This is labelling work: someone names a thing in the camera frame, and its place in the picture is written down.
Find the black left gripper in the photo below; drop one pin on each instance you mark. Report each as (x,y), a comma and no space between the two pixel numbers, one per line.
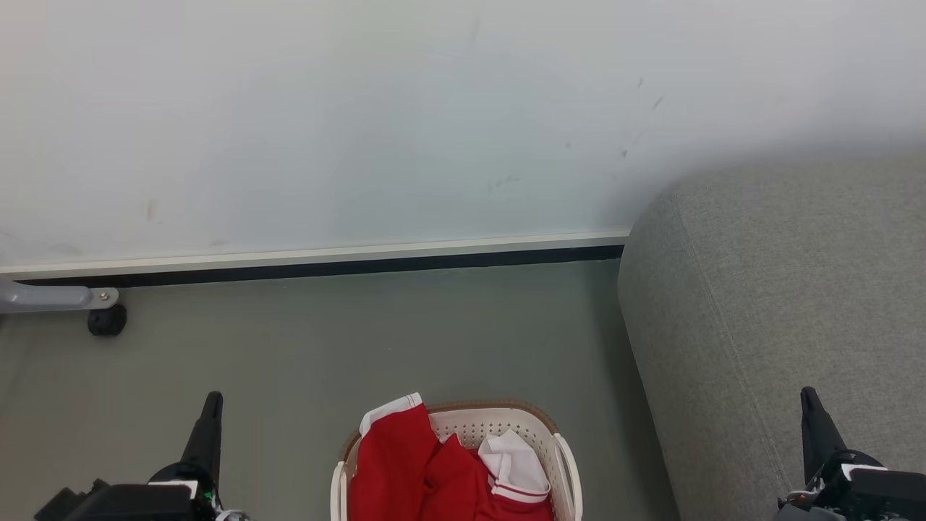
(206,496)

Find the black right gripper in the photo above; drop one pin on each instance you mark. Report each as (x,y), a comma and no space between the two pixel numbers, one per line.
(821,499)

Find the red shirt with white collar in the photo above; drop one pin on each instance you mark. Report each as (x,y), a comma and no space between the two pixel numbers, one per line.
(394,470)

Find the grey fabric sofa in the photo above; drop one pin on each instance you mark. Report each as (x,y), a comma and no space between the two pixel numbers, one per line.
(759,289)

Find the black caster wheel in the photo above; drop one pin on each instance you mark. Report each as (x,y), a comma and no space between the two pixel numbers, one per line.
(107,320)

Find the cream plastic laundry basket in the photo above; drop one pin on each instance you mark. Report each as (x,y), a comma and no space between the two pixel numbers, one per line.
(470,423)

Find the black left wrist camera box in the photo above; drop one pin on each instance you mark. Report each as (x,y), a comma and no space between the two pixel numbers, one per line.
(123,503)

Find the grey metal frame leg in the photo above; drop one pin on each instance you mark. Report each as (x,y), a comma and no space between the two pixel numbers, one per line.
(43,298)

